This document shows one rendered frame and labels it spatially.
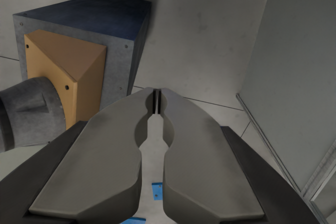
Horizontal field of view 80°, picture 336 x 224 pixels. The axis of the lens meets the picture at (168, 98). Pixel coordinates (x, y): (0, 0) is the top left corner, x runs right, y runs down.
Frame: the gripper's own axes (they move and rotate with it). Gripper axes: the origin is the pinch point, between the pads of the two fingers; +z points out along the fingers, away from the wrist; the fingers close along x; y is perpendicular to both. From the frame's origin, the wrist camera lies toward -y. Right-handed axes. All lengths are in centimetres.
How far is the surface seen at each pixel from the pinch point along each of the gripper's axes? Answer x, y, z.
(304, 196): 69, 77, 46
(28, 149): -111, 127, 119
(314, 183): 69, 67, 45
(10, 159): -118, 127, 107
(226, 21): 47, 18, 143
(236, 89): 67, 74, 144
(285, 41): 69, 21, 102
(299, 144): 69, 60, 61
